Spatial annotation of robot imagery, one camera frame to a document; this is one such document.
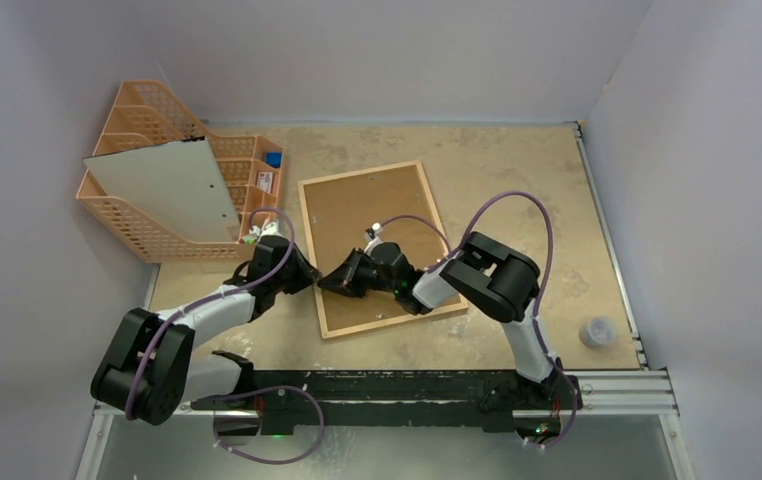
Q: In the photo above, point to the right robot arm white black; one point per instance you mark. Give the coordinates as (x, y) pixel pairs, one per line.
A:
(501, 282)

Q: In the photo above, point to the wooden picture frame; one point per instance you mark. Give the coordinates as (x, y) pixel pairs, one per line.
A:
(381, 321)

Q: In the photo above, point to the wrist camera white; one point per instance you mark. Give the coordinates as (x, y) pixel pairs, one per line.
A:
(372, 237)
(272, 228)

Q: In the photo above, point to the orange plastic file organizer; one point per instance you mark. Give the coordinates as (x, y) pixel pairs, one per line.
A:
(147, 113)

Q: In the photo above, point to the blue small item in organizer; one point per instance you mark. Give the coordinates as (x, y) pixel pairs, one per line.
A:
(274, 159)

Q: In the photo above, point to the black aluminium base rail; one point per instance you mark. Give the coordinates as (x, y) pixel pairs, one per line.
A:
(492, 400)

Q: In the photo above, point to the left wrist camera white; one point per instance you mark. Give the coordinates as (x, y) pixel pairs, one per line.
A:
(272, 228)

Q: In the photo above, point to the small clear plastic cup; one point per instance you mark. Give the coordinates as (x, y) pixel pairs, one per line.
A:
(598, 332)

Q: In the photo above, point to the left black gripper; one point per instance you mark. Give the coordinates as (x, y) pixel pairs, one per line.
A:
(307, 275)

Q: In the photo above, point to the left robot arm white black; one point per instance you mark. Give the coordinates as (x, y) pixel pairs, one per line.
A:
(148, 371)

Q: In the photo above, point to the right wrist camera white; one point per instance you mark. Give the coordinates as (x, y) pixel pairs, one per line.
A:
(372, 237)

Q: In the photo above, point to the white board in organizer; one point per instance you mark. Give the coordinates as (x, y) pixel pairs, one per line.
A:
(178, 184)

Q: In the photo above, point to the red white small box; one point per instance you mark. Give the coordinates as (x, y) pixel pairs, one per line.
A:
(265, 181)

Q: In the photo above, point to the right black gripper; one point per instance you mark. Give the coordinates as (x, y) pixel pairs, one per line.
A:
(356, 273)

